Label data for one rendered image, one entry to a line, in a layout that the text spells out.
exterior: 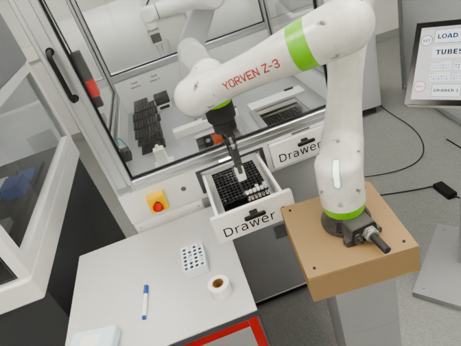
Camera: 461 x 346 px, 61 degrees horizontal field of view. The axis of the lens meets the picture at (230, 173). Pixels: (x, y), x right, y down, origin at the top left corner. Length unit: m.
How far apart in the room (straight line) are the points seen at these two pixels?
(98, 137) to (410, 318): 1.58
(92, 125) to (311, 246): 0.86
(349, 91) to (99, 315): 1.07
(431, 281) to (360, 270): 1.04
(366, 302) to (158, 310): 0.67
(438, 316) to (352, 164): 1.18
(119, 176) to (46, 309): 0.59
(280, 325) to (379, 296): 0.83
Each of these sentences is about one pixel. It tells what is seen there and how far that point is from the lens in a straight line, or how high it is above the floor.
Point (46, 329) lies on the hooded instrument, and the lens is 1.84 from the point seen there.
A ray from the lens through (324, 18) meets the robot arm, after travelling 0.90.
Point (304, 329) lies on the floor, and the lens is 2.09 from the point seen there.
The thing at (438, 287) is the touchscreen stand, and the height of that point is 0.03.
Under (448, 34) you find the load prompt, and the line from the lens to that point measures 1.69.
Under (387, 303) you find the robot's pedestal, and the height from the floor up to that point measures 0.56.
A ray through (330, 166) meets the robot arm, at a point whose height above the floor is 1.11.
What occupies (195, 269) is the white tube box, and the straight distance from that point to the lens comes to 1.37.
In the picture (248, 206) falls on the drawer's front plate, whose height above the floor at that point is 0.93.
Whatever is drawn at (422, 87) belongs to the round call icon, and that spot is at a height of 1.01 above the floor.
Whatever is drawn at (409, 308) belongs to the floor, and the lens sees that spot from 2.13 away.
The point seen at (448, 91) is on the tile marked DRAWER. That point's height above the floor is 1.00.
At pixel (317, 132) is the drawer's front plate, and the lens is 1.64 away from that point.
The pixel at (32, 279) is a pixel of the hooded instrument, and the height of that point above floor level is 0.89.
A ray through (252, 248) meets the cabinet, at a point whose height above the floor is 0.43.
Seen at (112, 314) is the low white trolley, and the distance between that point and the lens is 1.44.
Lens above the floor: 1.72
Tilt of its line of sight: 32 degrees down
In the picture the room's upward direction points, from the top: 19 degrees counter-clockwise
